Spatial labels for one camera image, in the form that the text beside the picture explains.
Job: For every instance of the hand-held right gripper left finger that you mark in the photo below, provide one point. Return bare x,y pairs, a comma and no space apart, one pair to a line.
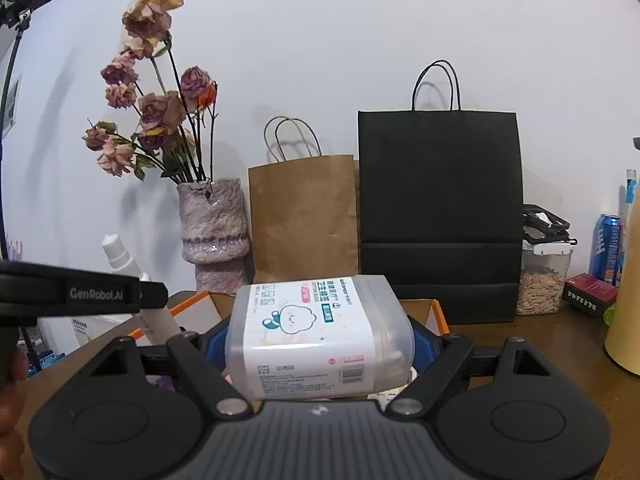
212,346

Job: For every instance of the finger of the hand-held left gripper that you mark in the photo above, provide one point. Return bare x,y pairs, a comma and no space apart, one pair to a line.
154,295

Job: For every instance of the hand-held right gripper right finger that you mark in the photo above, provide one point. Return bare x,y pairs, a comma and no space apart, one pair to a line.
425,351

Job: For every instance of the red cardboard box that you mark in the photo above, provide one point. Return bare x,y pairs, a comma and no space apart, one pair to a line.
190,315

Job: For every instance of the white spray bottle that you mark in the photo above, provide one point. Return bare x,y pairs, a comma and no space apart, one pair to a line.
117,255

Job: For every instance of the clear cotton swab box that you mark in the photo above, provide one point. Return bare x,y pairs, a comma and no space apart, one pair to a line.
310,340

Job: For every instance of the person's left hand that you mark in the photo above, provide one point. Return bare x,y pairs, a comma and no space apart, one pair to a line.
10,410

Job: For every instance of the white flat carton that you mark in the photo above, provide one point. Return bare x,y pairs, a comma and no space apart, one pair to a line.
85,331

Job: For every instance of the purple object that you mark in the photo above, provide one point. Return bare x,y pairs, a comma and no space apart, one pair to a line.
162,383

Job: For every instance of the blue white package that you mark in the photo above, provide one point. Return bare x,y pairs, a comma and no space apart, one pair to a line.
47,360

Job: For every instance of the mottled purple ceramic vase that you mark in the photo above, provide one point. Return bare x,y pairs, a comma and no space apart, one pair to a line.
212,225

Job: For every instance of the clear seed container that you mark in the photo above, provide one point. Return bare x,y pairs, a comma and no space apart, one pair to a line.
540,285

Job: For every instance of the brown paper bag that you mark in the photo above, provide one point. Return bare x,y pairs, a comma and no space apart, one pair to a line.
300,210

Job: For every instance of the black paper bag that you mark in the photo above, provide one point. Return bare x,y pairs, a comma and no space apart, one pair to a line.
440,185

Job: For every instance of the black clips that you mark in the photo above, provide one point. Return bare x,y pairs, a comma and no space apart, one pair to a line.
545,225

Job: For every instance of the dark red box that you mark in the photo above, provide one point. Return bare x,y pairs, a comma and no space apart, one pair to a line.
590,290

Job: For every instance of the dried pink rose bouquet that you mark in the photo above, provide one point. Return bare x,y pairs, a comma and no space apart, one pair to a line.
155,110

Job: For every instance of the small green item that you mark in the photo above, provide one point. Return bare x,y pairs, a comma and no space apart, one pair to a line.
609,316

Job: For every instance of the yellow thermos jug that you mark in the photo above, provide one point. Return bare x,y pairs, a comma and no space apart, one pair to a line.
625,320

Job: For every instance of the blue drink can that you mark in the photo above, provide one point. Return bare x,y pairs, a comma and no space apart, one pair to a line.
605,250

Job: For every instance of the blue white bottle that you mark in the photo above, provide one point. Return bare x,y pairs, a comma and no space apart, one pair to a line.
629,195

